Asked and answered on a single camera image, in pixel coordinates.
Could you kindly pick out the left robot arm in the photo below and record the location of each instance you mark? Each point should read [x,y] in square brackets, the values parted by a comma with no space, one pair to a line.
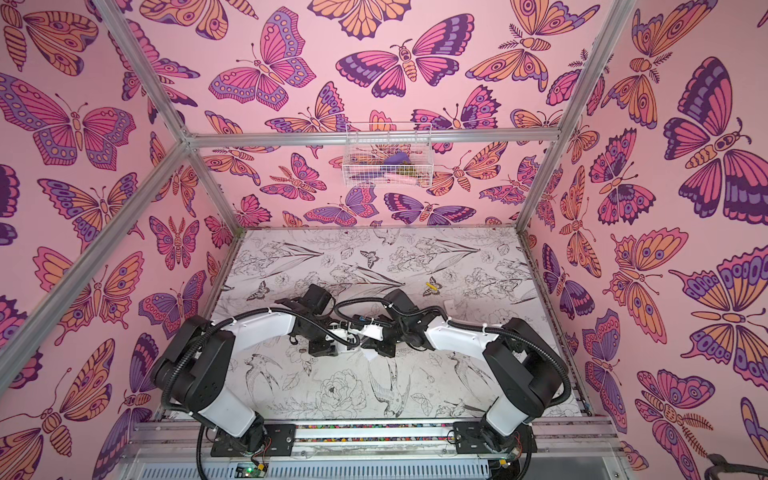
[210,369]

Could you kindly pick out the white vented cable duct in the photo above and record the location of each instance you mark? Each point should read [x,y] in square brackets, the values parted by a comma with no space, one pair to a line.
[416,469]

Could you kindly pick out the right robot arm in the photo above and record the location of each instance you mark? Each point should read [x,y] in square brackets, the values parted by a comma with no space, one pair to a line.
[531,376]

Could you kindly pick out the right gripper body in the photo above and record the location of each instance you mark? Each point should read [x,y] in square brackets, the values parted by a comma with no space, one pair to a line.
[384,346]

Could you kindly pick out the white remote with display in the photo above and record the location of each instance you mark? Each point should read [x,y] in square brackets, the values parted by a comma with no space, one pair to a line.
[351,341]

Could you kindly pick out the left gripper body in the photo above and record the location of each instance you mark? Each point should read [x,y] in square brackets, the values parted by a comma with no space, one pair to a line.
[321,345]

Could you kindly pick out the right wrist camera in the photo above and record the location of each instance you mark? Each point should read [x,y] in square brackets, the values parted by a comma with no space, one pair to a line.
[371,330]

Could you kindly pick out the white wire basket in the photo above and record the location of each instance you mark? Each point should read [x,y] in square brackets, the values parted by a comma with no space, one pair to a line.
[392,153]

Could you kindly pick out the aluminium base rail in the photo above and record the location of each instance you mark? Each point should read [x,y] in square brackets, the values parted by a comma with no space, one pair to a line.
[414,438]

